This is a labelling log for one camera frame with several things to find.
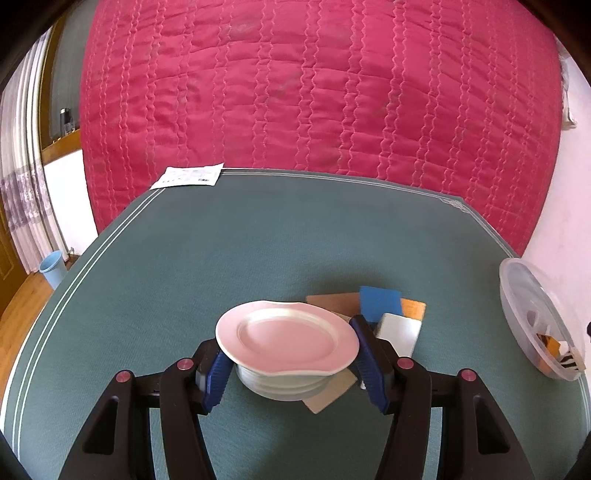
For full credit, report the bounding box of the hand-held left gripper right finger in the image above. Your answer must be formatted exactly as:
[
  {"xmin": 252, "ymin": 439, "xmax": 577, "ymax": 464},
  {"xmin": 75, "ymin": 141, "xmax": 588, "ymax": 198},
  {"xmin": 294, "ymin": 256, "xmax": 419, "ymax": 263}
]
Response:
[{"xmin": 348, "ymin": 315, "xmax": 536, "ymax": 480}]

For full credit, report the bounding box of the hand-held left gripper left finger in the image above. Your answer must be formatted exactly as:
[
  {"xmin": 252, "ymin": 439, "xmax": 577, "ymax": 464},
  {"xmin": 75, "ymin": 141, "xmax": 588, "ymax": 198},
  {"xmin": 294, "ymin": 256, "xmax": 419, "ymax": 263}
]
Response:
[{"xmin": 58, "ymin": 338, "xmax": 235, "ymax": 480}]

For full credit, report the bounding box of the blue block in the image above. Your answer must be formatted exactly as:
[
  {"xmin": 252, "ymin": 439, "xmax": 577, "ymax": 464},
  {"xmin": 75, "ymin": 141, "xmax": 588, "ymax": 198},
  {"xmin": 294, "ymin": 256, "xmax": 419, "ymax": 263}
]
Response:
[{"xmin": 359, "ymin": 285, "xmax": 403, "ymax": 325}]

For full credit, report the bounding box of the pink plate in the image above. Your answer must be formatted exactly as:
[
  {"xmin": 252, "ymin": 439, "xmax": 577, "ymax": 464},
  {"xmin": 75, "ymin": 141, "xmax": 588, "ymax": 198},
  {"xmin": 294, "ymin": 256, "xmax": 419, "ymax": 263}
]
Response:
[{"xmin": 215, "ymin": 300, "xmax": 360, "ymax": 376}]

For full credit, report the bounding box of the white plate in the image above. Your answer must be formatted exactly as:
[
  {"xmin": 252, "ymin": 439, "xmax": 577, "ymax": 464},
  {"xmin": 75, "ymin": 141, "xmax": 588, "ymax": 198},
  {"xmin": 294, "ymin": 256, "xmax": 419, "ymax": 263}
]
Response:
[
  {"xmin": 235, "ymin": 364, "xmax": 334, "ymax": 391},
  {"xmin": 242, "ymin": 381, "xmax": 326, "ymax": 402}
]

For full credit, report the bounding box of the beige tile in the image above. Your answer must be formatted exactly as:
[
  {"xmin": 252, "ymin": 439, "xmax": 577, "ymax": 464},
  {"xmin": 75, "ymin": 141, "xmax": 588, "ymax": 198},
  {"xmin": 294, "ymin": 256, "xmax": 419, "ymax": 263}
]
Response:
[{"xmin": 302, "ymin": 369, "xmax": 359, "ymax": 415}]

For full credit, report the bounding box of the green mat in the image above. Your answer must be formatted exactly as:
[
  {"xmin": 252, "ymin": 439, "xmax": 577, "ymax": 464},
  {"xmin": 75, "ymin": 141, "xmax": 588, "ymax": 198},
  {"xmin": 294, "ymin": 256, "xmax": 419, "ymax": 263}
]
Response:
[{"xmin": 9, "ymin": 168, "xmax": 591, "ymax": 480}]

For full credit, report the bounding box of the clear plastic container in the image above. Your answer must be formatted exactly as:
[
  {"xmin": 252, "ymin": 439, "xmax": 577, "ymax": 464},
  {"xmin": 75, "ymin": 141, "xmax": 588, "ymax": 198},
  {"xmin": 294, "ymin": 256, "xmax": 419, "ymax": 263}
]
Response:
[{"xmin": 498, "ymin": 257, "xmax": 587, "ymax": 382}]

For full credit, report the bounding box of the blue wastebasket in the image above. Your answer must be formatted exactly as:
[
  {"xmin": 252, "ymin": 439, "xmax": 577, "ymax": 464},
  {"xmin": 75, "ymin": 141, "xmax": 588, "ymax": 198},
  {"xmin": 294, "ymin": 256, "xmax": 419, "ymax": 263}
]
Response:
[{"xmin": 39, "ymin": 251, "xmax": 70, "ymax": 289}]

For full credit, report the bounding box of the black and white striped block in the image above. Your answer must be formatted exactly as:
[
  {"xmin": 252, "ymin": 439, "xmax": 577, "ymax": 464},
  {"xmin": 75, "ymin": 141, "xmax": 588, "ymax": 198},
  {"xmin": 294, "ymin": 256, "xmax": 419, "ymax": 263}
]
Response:
[{"xmin": 558, "ymin": 345, "xmax": 583, "ymax": 371}]

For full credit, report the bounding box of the white paper sheet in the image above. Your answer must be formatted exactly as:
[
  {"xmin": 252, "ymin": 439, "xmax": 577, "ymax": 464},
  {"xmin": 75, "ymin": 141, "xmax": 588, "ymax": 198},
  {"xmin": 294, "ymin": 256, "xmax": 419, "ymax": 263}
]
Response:
[{"xmin": 150, "ymin": 162, "xmax": 225, "ymax": 191}]

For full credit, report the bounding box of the wooden door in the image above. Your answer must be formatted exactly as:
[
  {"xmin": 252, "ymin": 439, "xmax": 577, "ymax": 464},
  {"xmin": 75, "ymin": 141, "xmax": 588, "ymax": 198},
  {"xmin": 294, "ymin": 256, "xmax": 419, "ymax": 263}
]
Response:
[{"xmin": 0, "ymin": 200, "xmax": 29, "ymax": 317}]

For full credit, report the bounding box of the white patterned curtain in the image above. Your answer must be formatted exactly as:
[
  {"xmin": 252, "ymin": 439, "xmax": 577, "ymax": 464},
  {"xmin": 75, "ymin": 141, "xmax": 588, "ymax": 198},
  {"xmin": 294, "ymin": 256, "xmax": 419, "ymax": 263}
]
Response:
[{"xmin": 0, "ymin": 39, "xmax": 71, "ymax": 276}]

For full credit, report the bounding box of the red quilted blanket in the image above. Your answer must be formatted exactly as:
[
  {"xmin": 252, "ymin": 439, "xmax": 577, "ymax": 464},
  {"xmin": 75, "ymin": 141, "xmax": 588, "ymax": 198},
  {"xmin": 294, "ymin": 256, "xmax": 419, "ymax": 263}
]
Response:
[{"xmin": 79, "ymin": 0, "xmax": 567, "ymax": 257}]

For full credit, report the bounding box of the wooden windowsill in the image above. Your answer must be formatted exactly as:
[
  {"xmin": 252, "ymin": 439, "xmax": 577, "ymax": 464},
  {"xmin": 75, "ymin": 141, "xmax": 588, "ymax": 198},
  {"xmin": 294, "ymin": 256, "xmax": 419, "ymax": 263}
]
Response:
[{"xmin": 41, "ymin": 129, "xmax": 84, "ymax": 163}]

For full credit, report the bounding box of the white cloth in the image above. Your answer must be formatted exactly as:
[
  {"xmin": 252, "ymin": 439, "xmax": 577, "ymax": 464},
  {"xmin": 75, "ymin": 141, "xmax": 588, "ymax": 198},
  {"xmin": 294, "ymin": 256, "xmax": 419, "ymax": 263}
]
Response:
[{"xmin": 558, "ymin": 50, "xmax": 579, "ymax": 131}]

